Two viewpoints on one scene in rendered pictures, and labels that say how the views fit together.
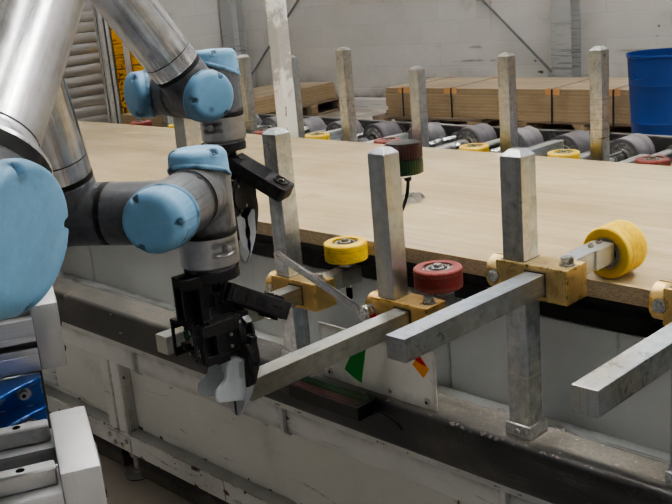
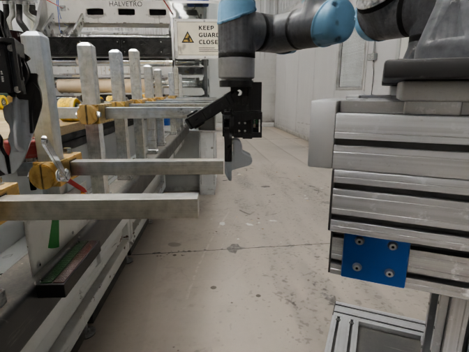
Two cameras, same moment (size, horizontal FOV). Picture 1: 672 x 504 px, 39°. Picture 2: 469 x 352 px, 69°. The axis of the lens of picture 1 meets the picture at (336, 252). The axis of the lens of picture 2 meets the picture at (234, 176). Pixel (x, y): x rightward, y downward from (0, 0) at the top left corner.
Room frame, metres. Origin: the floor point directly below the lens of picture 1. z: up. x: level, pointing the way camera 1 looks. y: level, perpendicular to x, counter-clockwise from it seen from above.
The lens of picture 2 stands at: (1.73, 0.64, 1.01)
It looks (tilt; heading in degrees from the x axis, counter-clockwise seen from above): 14 degrees down; 221
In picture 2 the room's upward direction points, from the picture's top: straight up
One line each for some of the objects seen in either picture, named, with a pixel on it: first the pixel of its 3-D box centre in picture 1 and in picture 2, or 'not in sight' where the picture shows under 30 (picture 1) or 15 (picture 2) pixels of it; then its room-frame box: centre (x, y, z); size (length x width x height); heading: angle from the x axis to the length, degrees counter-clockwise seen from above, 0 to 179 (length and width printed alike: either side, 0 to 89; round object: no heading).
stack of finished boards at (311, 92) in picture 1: (234, 105); not in sight; (10.01, 0.91, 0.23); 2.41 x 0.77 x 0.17; 140
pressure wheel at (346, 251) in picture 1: (347, 268); not in sight; (1.70, -0.02, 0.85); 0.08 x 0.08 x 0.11
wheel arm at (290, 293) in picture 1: (267, 306); (48, 208); (1.56, 0.13, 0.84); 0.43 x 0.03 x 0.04; 133
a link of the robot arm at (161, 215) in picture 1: (156, 212); (280, 33); (1.09, 0.20, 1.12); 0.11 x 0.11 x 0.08; 75
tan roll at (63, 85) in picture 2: not in sight; (125, 85); (-0.05, -2.27, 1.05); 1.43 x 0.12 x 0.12; 133
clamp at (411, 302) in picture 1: (405, 311); (56, 169); (1.46, -0.10, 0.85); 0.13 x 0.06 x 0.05; 43
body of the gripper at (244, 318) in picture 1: (212, 312); (239, 110); (1.18, 0.17, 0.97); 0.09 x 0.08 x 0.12; 133
